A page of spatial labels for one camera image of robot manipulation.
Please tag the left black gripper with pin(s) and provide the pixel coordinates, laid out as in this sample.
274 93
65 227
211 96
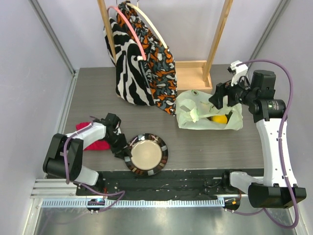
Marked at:
119 153

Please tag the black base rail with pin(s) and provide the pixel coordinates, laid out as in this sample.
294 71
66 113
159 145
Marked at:
188 184

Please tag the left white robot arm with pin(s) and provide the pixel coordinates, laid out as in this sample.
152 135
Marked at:
64 158

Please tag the beige plate with dark rim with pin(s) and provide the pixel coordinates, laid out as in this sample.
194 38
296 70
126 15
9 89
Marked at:
149 155

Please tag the pink clothes hanger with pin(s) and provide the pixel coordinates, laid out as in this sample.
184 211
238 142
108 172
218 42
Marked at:
130 28

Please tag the white slotted cable duct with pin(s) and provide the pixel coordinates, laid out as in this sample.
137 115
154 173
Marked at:
94 202

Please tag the pale green plastic bag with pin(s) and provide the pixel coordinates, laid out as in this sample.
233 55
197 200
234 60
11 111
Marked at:
194 112

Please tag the zebra print garment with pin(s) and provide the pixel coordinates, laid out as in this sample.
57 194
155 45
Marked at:
131 75

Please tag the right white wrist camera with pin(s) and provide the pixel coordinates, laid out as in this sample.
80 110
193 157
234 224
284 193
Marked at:
237 69

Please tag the cream clothes hanger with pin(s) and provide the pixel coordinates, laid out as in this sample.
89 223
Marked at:
138 10

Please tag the orange grey camouflage garment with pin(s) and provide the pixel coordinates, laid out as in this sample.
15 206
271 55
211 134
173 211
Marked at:
160 63

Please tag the yellow fake lemon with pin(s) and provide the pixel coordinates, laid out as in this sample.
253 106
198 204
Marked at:
221 119

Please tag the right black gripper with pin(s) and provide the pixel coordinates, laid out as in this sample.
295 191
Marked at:
220 95

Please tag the red cloth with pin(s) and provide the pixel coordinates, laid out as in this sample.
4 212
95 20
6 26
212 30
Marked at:
96 146

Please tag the wooden clothes rack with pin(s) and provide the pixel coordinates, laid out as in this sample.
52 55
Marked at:
191 75

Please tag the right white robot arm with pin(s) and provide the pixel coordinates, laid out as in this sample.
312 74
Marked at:
278 186

